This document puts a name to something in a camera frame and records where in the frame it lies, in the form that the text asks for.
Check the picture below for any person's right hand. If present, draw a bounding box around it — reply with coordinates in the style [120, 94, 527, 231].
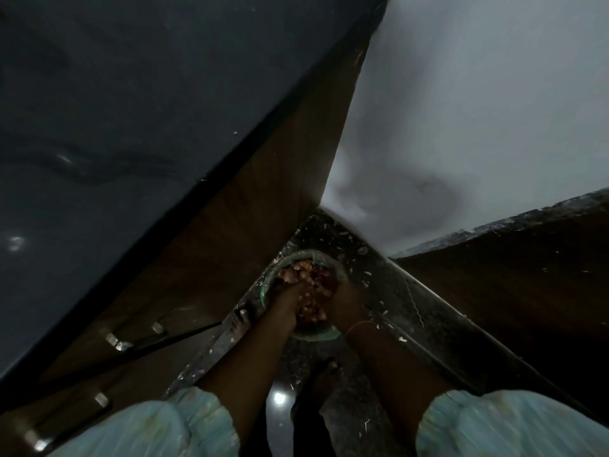
[327, 280, 376, 332]

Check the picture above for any person's left hand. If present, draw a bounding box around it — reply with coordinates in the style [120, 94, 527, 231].
[268, 279, 306, 321]

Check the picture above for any person's right forearm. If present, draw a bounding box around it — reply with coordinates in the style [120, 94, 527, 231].
[343, 324, 454, 439]

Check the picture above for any person's left forearm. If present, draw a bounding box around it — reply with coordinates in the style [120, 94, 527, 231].
[196, 311, 297, 453]

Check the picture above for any person's left foot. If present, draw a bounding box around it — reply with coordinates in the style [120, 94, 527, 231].
[230, 301, 261, 349]

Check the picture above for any person's foot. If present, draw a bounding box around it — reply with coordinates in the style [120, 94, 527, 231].
[230, 301, 261, 349]
[309, 359, 341, 401]

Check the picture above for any person's right foot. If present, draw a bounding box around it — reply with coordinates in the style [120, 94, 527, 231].
[309, 359, 341, 401]

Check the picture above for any green plastic waste bowl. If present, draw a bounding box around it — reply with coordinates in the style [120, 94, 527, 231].
[259, 249, 344, 342]

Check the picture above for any brown wooden cabinet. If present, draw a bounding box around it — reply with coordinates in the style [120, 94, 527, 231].
[0, 42, 371, 457]

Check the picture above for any dark brown wooden panel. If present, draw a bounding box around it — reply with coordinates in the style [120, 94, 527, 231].
[390, 187, 609, 424]

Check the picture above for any orange thread bracelet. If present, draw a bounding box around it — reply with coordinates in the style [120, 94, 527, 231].
[344, 319, 377, 336]

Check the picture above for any metal cabinet handle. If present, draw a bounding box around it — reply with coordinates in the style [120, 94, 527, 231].
[23, 392, 112, 453]
[105, 322, 166, 352]

